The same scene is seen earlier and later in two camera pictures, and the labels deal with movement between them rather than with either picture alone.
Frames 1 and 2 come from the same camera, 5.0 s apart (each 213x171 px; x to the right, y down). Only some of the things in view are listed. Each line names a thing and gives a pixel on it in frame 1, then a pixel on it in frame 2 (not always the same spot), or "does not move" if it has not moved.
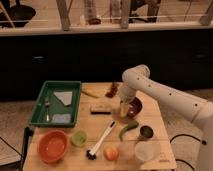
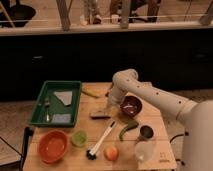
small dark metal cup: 146,131 does not move
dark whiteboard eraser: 100,110 -> 100,115
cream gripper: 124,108 -> 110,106
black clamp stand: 28,133 does not move
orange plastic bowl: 53,146 does not move
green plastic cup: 79,138 does not move
